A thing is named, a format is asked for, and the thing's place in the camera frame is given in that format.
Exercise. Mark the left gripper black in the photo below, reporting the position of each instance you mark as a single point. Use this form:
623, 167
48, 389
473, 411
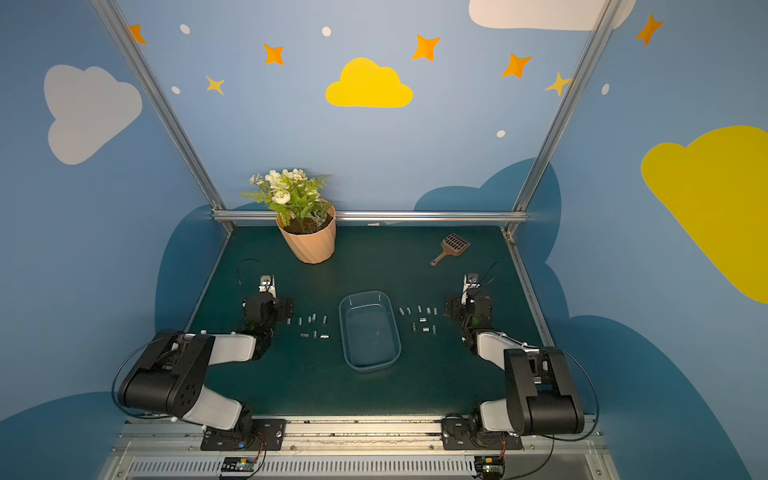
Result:
285, 309

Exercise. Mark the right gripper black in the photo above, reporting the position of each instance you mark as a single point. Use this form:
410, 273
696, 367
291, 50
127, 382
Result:
452, 306

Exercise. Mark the clear plastic storage box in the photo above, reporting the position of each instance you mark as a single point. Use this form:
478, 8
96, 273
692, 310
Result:
369, 333

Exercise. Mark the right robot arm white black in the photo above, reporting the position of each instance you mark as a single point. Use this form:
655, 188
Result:
540, 398

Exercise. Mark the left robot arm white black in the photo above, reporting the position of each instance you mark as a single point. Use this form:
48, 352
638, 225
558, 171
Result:
168, 379

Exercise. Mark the small brown slotted scoop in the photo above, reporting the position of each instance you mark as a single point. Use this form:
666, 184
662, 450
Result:
451, 245

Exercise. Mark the green table mat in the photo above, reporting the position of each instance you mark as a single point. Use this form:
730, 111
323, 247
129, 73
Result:
435, 374

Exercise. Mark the terracotta flower pot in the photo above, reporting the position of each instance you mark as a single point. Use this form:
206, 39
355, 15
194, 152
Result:
313, 248

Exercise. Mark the aluminium back crossbar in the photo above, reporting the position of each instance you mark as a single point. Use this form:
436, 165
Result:
385, 216

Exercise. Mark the white flowers green plant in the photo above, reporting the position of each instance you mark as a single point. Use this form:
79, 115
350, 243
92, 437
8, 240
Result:
295, 197

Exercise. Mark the left controller board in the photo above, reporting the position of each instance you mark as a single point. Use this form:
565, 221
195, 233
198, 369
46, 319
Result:
237, 467

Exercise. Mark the controller board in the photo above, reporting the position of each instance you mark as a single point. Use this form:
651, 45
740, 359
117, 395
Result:
237, 467
489, 468

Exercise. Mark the right controller board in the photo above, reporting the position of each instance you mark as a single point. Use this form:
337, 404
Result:
489, 468

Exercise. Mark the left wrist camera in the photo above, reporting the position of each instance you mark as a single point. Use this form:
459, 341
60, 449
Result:
267, 286

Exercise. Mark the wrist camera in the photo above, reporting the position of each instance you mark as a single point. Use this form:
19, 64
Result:
471, 281
267, 286

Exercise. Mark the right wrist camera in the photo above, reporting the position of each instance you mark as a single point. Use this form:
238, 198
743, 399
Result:
471, 281

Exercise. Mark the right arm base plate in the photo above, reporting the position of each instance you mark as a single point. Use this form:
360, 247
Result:
466, 433

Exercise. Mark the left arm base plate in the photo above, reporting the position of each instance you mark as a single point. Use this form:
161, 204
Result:
253, 435

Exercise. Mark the aluminium front rail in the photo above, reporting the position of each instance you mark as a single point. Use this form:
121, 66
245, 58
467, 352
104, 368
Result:
348, 447

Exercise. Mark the left aluminium frame post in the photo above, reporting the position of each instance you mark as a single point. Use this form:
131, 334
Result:
113, 19

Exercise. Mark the aluminium frame post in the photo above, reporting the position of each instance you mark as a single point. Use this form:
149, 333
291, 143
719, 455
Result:
582, 73
113, 19

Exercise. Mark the right aluminium frame post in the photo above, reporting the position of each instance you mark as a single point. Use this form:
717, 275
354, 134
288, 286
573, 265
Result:
582, 73

